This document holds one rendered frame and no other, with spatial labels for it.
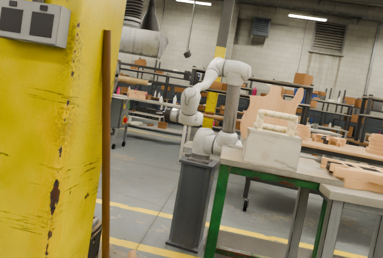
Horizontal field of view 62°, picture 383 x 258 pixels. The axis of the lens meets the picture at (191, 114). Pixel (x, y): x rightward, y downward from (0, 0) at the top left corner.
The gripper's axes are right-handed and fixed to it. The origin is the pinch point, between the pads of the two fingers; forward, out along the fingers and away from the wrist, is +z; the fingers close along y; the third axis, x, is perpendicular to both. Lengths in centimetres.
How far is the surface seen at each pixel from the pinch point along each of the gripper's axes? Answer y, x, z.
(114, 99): -3.2, 3.1, 17.8
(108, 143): -119, -3, -24
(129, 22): -35, 48, 5
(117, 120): -3.2, -10.1, 14.1
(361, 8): 1073, 443, -480
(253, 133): -42, 1, -71
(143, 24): -20, 51, 1
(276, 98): -5, 22, -84
